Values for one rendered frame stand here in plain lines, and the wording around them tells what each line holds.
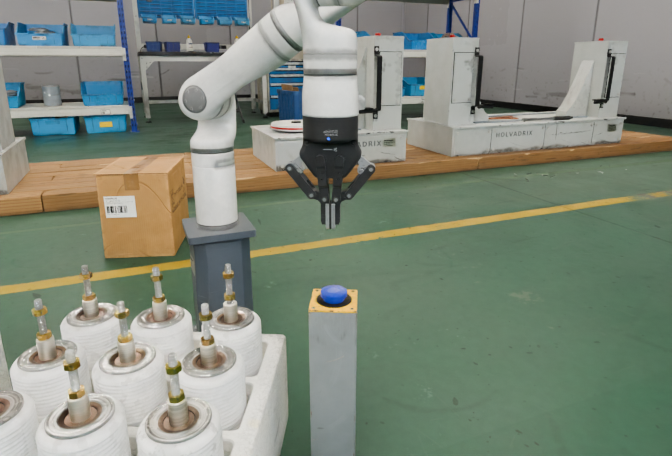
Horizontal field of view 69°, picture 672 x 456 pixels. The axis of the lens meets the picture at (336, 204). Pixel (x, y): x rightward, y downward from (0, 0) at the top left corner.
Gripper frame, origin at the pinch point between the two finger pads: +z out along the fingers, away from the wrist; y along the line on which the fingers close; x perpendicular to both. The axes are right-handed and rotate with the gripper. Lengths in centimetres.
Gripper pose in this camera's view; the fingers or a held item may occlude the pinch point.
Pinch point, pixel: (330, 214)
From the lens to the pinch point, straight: 69.4
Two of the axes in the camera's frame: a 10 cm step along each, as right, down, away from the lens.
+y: 10.0, 0.2, -0.6
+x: 0.6, -2.8, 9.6
